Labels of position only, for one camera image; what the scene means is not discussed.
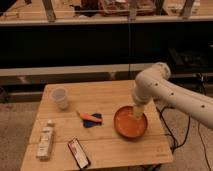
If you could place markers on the long metal shelf rail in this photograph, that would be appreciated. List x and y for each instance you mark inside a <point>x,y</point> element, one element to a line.
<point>42,75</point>

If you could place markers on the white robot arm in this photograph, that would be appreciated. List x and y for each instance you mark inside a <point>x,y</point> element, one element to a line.
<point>153,81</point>

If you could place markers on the orange carrot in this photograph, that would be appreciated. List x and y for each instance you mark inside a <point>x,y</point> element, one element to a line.
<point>88,117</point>

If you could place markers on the clear plastic cup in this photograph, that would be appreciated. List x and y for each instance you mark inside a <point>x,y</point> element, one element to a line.
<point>60,98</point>

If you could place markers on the cream tapered end tool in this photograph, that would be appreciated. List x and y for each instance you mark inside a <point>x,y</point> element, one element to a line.
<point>138,111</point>

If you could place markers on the orange round bowl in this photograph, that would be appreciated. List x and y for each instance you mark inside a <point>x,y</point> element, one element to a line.
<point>129,126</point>

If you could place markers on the white glue bottle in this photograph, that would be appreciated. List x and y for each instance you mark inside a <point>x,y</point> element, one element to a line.
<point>46,141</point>

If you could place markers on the black red flat box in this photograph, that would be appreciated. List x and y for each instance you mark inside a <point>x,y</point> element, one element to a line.
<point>78,153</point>

